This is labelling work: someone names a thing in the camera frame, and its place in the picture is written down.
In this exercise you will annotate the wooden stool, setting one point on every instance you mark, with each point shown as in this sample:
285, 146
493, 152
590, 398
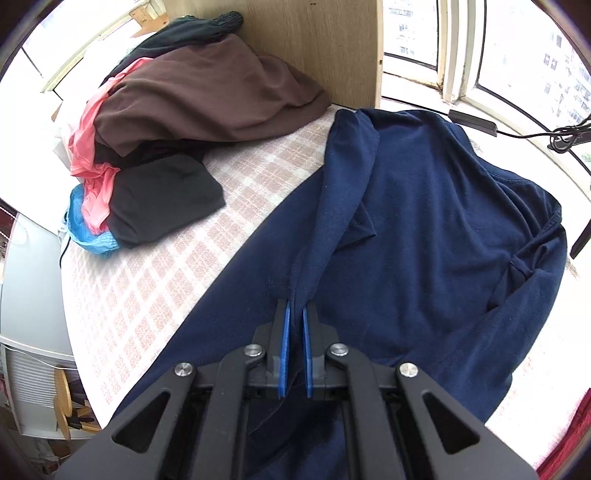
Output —
62, 397

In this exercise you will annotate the white ribbed appliance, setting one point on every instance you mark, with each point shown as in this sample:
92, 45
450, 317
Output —
32, 383

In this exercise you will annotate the black tripod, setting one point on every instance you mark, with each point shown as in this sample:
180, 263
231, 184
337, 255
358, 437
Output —
579, 244

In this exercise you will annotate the dark green garment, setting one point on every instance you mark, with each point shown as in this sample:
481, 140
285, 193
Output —
184, 30

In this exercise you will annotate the black garment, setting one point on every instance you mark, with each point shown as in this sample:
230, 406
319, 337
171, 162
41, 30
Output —
166, 198

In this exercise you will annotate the pink plaid blanket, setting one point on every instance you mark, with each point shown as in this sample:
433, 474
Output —
184, 277

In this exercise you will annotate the navy blue shirt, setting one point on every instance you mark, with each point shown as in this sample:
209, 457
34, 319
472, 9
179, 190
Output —
415, 221

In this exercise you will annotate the light wooden panel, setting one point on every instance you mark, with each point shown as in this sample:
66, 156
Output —
314, 46

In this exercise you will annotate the wooden plank frame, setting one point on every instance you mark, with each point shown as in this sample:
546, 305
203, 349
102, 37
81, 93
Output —
147, 16

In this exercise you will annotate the light blue garment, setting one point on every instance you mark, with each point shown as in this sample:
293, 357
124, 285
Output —
97, 244

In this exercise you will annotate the brown garment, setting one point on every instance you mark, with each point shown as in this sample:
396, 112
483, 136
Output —
207, 97

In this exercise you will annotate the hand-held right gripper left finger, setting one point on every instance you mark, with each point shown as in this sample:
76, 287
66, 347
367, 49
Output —
285, 350

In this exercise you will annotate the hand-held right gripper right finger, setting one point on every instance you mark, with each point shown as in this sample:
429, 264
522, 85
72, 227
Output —
308, 360

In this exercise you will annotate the pink garment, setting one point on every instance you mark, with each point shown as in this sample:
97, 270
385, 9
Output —
87, 152

